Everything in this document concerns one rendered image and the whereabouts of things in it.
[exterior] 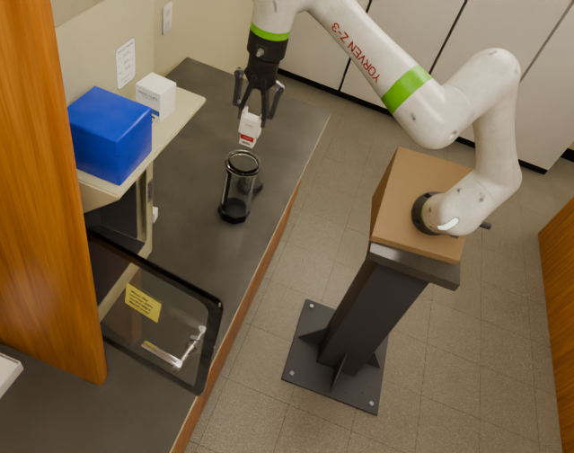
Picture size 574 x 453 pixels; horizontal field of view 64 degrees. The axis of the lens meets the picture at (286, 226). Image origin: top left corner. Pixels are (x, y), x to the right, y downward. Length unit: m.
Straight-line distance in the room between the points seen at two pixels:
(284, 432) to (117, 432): 1.15
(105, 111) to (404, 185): 1.09
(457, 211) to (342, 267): 1.43
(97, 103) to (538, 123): 3.67
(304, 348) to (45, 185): 1.85
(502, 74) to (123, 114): 0.79
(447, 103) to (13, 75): 0.82
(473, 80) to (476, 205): 0.42
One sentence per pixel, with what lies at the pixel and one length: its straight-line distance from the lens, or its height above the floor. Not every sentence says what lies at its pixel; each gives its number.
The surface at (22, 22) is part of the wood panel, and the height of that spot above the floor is 1.80.
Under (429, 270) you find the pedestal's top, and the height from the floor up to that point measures 0.94.
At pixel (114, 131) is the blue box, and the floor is 1.60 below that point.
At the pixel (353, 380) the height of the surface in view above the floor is 0.01.
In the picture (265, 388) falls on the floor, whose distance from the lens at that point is 2.24.
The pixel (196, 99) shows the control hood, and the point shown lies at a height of 1.51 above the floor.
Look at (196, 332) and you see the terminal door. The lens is 0.88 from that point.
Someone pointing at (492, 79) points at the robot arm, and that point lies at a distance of 1.13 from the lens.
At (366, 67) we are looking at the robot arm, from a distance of 1.10.
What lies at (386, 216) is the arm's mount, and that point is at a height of 1.02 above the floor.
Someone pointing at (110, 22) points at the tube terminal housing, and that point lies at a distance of 0.82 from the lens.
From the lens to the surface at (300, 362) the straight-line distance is 2.31.
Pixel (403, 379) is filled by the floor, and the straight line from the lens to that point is 2.49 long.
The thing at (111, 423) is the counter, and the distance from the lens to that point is 1.16.
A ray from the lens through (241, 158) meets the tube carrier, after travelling 1.40.
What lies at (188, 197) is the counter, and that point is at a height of 0.94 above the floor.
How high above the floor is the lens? 2.04
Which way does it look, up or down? 47 degrees down
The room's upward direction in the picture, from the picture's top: 19 degrees clockwise
